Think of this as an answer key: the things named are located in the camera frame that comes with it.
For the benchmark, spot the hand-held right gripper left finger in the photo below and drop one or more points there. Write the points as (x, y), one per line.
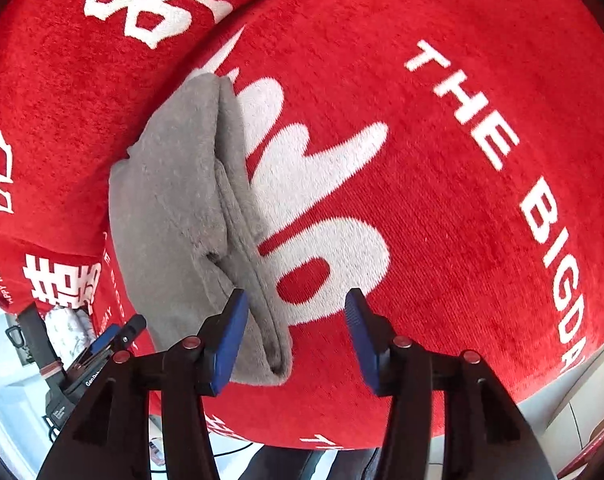
(229, 340)

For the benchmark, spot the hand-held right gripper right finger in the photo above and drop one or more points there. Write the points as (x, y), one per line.
(364, 340)

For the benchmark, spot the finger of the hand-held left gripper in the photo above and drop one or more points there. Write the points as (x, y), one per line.
(131, 330)
(105, 341)

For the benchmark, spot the grey knit sweater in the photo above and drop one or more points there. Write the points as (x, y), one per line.
(181, 210)

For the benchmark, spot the white patterned cloth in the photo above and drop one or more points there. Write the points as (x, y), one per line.
(69, 327)

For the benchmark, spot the person's dark trousers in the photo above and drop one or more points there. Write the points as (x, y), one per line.
(307, 465)

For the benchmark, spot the red printed blanket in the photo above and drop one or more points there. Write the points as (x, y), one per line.
(407, 160)

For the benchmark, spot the red chair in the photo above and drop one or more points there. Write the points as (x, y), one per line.
(594, 445)

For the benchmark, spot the red towel with white characters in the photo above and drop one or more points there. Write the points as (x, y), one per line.
(56, 85)

